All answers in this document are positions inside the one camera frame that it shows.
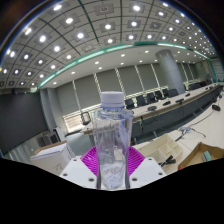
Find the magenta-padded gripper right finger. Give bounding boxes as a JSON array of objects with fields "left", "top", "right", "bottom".
[{"left": 126, "top": 145, "right": 168, "bottom": 189}]

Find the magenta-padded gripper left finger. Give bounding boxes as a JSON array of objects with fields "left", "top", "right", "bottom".
[{"left": 59, "top": 146, "right": 101, "bottom": 189}]

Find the clear plastic water bottle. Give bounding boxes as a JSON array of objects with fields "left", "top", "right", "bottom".
[{"left": 91, "top": 91, "right": 134, "bottom": 191}]

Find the black marker pen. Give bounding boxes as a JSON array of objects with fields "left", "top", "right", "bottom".
[{"left": 159, "top": 154, "right": 177, "bottom": 167}]

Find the white divided organizer box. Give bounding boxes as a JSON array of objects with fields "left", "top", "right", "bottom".
[{"left": 137, "top": 133, "right": 184, "bottom": 176}]

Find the large white cardboard box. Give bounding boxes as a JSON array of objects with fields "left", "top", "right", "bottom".
[{"left": 29, "top": 141, "right": 77, "bottom": 177}]

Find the grey box monitor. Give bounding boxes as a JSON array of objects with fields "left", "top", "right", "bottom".
[{"left": 39, "top": 130, "right": 61, "bottom": 148}]

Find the long curved conference desk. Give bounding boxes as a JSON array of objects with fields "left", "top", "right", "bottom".
[{"left": 83, "top": 83, "right": 224, "bottom": 138}]

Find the grey-green whiteboard eraser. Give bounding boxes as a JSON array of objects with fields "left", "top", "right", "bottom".
[{"left": 202, "top": 149, "right": 213, "bottom": 163}]

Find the row of black office chairs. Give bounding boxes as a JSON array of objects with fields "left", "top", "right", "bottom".
[{"left": 79, "top": 79, "right": 209, "bottom": 126}]

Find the group of ceiling lights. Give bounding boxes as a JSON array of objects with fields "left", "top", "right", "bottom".
[{"left": 0, "top": 0, "right": 218, "bottom": 91}]

